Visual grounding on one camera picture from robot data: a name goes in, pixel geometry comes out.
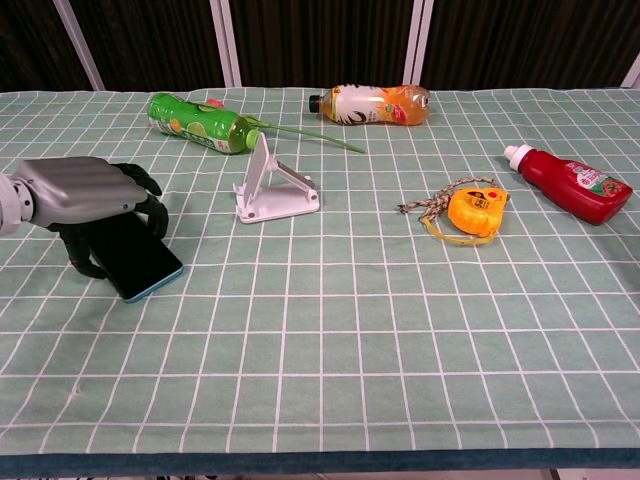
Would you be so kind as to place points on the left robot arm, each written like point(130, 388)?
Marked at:
point(7, 205)

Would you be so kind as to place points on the red ketchup bottle white cap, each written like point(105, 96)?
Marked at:
point(565, 185)

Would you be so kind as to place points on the white folding phone stand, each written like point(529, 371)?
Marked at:
point(280, 201)

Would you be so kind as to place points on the green plastic drink bottle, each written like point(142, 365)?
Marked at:
point(195, 122)

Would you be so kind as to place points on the white frame post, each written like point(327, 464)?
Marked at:
point(419, 45)
point(227, 45)
point(80, 45)
point(634, 77)

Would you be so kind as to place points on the orange tea bottle black cap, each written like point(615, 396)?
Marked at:
point(370, 105)

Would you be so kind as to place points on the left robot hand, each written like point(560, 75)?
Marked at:
point(75, 190)

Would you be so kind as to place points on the green plant stem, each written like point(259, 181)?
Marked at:
point(310, 135)

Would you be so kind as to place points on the green checkered tablecloth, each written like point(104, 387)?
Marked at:
point(320, 350)

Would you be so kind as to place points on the black smartphone with blue case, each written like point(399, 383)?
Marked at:
point(145, 265)

